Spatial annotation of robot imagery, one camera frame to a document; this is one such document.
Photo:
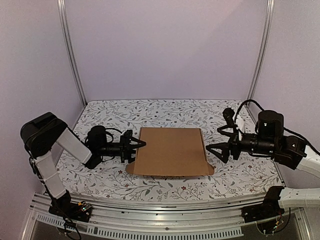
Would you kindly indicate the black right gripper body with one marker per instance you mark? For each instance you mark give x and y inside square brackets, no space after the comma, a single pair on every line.
[234,144]

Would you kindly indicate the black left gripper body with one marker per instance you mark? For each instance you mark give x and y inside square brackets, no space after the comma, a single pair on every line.
[109,150]

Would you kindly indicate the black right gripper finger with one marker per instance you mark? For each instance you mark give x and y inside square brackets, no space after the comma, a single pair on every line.
[220,150]
[230,134]

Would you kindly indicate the brown cardboard paper box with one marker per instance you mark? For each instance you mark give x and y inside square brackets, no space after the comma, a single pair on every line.
[171,152]

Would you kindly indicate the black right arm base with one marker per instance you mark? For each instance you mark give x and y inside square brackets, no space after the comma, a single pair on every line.
[262,212]

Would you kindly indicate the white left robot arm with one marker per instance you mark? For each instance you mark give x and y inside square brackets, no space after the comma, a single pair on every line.
[42,133]

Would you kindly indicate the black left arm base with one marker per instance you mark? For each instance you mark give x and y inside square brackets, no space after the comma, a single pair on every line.
[63,207]

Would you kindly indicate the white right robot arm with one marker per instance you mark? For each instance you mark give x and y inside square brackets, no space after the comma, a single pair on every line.
[303,192]

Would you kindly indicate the floral patterned table mat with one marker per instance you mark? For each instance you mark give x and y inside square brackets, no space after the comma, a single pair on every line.
[246,176]

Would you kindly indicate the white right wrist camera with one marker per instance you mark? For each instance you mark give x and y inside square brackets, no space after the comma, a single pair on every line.
[234,122]

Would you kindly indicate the aluminium front rail frame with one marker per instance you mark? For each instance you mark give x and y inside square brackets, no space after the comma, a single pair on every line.
[118,219]

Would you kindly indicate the right aluminium corner post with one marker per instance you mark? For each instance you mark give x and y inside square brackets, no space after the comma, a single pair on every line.
[270,5]

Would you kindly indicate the aluminium corner post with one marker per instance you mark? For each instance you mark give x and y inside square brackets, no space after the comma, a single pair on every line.
[62,12]
[270,5]

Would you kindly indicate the left aluminium corner post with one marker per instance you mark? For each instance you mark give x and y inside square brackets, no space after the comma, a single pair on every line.
[62,12]

